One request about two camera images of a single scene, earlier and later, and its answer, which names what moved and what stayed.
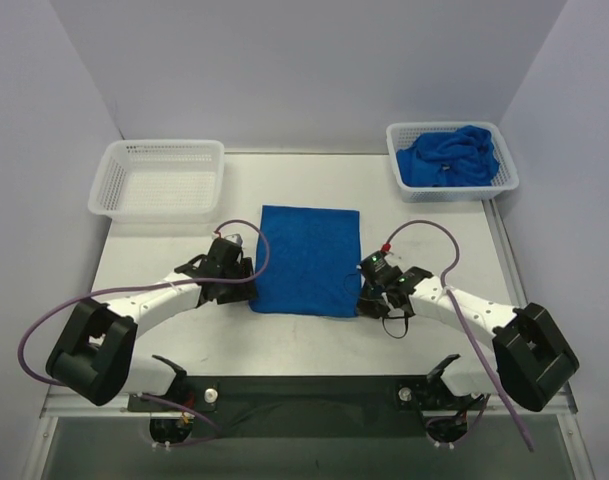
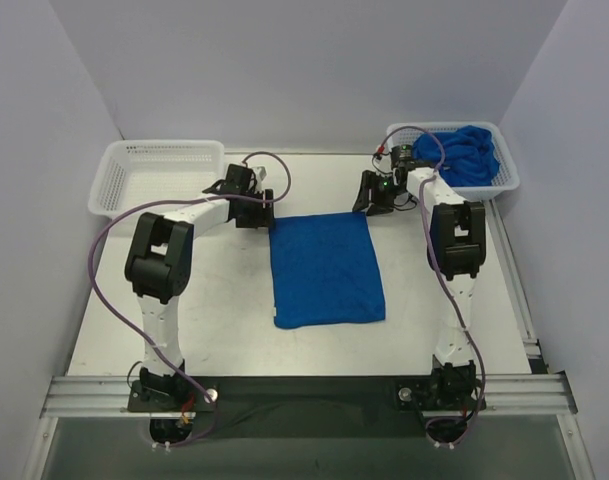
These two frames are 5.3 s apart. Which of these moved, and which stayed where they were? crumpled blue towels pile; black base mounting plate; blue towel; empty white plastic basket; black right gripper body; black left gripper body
Moved: blue towel; black right gripper body; black left gripper body
Stayed: black base mounting plate; crumpled blue towels pile; empty white plastic basket
